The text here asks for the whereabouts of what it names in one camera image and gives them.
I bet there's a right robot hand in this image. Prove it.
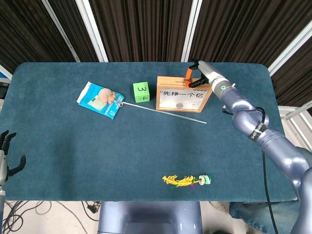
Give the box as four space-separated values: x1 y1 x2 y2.
184 58 229 88

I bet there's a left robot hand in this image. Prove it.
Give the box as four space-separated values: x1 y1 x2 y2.
0 130 26 186

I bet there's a thin silver metal rod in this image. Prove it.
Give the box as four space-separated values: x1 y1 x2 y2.
119 101 208 125

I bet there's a green foam number cube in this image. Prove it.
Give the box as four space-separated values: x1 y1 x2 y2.
133 81 151 103

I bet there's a dark brown pleated curtain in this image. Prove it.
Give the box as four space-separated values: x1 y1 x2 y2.
0 0 312 108

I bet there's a black device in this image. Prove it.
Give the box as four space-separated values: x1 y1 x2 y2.
0 81 10 99

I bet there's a white and blue panel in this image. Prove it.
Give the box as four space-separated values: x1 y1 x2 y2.
0 63 13 81

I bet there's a teal table cloth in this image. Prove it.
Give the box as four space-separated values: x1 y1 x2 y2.
0 61 299 203

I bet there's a black power plug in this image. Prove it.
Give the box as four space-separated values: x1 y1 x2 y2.
87 201 101 215

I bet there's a blue cardboard product box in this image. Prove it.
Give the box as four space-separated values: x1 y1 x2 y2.
77 81 125 120

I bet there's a yellow feather shuttlecock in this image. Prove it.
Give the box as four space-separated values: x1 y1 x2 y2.
162 173 213 190

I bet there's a crumpled teal cloth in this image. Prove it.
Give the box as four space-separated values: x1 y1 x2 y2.
228 201 301 234

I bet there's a blue-grey robot torso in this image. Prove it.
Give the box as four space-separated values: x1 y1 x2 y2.
97 200 203 234

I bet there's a wooden frame coin bank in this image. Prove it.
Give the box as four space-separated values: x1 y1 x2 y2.
156 76 213 114

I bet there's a black floor cable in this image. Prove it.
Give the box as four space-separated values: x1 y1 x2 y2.
1 200 53 234

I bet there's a slanted white frame beam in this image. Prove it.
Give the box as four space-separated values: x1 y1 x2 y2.
267 23 312 76

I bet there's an aluminium profile frame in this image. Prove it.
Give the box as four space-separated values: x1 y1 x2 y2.
277 101 312 139

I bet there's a wide white frame post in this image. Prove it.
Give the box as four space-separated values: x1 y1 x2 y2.
75 0 109 62

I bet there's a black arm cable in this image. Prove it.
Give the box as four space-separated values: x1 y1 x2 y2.
221 104 280 234

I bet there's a thin white frame post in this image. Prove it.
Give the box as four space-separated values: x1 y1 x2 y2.
41 0 81 62

